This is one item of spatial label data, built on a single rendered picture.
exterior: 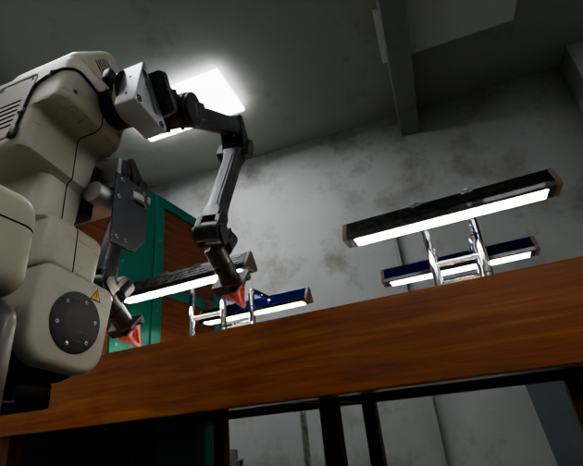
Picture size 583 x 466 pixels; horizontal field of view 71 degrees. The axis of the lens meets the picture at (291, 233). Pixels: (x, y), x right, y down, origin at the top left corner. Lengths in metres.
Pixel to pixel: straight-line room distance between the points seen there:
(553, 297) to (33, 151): 0.98
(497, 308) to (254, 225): 4.29
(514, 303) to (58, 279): 0.82
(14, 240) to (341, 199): 4.39
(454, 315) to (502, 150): 4.09
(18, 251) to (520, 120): 4.92
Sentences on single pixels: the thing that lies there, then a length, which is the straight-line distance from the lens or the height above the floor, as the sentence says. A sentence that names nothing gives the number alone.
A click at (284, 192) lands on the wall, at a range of 5.04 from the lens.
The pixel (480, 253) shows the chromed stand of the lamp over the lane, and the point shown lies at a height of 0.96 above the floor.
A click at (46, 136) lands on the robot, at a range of 0.90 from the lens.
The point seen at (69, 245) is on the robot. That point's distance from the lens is 0.81.
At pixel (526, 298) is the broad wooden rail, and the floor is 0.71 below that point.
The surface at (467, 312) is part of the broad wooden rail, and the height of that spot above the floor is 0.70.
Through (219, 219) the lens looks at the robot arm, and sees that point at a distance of 1.09.
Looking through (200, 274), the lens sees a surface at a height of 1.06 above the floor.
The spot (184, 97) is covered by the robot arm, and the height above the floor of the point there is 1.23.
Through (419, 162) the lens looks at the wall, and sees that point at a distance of 4.84.
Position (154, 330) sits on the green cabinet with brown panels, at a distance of 2.19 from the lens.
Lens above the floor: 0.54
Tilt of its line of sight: 25 degrees up
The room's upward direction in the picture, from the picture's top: 6 degrees counter-clockwise
